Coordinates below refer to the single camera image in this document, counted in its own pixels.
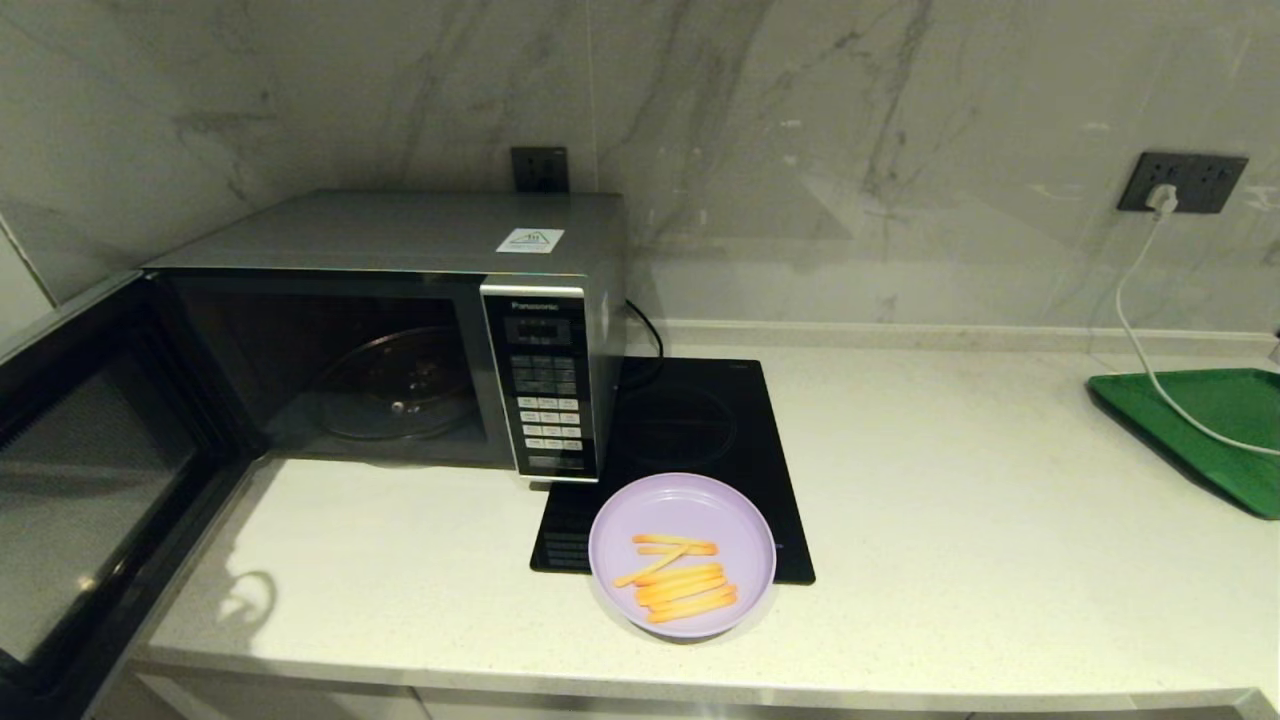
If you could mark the white power plug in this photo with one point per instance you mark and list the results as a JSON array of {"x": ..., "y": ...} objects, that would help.
[{"x": 1161, "y": 199}]

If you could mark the black induction cooktop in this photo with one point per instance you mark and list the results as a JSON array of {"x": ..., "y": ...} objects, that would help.
[{"x": 700, "y": 430}]

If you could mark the lilac round plate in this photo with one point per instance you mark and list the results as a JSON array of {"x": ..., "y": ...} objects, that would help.
[{"x": 680, "y": 505}]

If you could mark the silver Panasonic microwave oven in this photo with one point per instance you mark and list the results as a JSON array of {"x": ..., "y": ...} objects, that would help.
[{"x": 400, "y": 230}]

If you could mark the green plastic tray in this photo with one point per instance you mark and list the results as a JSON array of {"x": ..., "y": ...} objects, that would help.
[{"x": 1240, "y": 400}]

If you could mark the dark glass microwave door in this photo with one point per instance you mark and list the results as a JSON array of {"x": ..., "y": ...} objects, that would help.
[{"x": 100, "y": 480}]

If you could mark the small black wall socket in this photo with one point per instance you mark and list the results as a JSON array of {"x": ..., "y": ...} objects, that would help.
[{"x": 540, "y": 170}]

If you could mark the wide black wall socket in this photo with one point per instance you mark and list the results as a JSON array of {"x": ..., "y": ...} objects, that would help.
[{"x": 1210, "y": 181}]

